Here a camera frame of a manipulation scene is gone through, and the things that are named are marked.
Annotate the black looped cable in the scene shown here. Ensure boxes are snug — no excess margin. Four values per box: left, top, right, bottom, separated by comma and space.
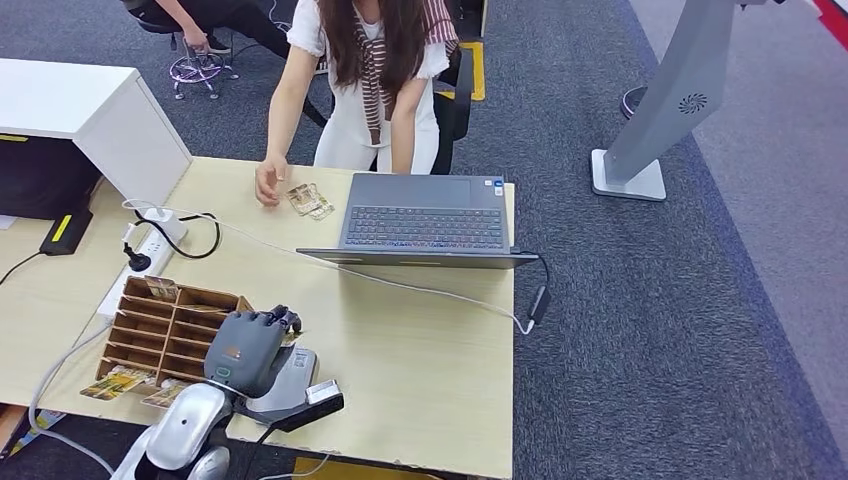
134, 210, 223, 261

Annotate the yellow room key card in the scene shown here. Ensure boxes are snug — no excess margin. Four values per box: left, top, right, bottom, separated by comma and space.
79, 369, 151, 403

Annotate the black office chair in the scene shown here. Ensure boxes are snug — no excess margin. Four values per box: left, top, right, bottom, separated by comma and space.
301, 42, 477, 177

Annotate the black plug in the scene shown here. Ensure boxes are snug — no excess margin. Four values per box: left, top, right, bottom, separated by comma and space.
123, 241, 154, 273

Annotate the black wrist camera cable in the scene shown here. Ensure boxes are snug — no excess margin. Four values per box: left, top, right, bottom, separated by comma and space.
241, 427, 276, 480

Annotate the black device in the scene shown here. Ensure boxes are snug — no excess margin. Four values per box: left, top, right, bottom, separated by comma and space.
0, 135, 106, 221

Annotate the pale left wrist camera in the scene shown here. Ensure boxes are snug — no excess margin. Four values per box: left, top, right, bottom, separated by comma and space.
233, 378, 346, 435

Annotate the white charger plug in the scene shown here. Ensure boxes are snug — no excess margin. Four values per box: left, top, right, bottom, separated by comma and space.
142, 207, 190, 243

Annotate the grey laptop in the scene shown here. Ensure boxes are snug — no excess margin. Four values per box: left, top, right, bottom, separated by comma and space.
296, 172, 541, 271

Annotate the long white cable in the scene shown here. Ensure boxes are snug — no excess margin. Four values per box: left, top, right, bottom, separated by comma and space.
121, 197, 537, 337

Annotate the brown box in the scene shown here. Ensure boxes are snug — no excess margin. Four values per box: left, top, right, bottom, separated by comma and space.
0, 405, 29, 455

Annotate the red strip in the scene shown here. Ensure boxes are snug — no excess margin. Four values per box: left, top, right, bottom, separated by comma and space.
811, 0, 848, 51

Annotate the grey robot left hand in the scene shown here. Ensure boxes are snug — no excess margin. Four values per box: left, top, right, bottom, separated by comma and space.
203, 304, 304, 400

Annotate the thin black cable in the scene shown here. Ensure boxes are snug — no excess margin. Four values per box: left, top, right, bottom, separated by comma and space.
0, 250, 48, 287

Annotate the black adapter with cable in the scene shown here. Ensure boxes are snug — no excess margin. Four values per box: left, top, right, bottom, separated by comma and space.
513, 250, 553, 327

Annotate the black box yellow label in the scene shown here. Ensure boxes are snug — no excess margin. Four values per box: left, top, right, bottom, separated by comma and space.
39, 208, 96, 257

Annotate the white cable under desk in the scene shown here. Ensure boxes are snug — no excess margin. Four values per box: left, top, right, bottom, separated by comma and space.
258, 453, 333, 480

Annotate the colourful booklet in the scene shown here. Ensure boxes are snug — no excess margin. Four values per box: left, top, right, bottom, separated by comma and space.
9, 409, 68, 458

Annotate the white floor cable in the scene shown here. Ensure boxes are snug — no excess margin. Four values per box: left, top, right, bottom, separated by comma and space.
264, 0, 294, 36

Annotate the dark cabinet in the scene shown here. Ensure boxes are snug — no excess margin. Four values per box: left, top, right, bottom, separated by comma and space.
450, 0, 490, 41

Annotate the white power strip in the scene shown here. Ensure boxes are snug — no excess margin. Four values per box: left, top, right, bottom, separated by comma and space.
97, 225, 179, 319

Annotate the brown slotted card organizer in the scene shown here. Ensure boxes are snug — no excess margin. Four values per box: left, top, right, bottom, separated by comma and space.
96, 274, 256, 402

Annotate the chrome stool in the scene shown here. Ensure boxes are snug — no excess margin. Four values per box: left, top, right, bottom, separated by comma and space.
135, 13, 240, 101

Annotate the brown patterned card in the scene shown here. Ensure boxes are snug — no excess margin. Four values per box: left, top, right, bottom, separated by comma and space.
145, 275, 181, 303

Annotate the white cabinet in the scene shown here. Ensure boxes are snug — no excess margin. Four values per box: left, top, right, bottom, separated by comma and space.
0, 57, 195, 208

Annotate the grey card reader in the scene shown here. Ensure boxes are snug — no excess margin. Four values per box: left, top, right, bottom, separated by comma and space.
246, 345, 321, 425

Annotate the person's right hand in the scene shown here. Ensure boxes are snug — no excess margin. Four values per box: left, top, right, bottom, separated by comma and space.
254, 153, 290, 208

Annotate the black round base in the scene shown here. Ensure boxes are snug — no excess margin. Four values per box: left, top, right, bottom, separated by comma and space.
620, 86, 651, 122

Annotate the person in background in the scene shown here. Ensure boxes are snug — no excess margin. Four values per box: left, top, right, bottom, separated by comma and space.
119, 0, 296, 60

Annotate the grey power cable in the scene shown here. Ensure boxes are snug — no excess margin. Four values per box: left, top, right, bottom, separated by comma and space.
27, 321, 119, 478

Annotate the grey kiosk stand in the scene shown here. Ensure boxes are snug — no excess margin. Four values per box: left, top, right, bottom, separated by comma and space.
591, 0, 790, 203

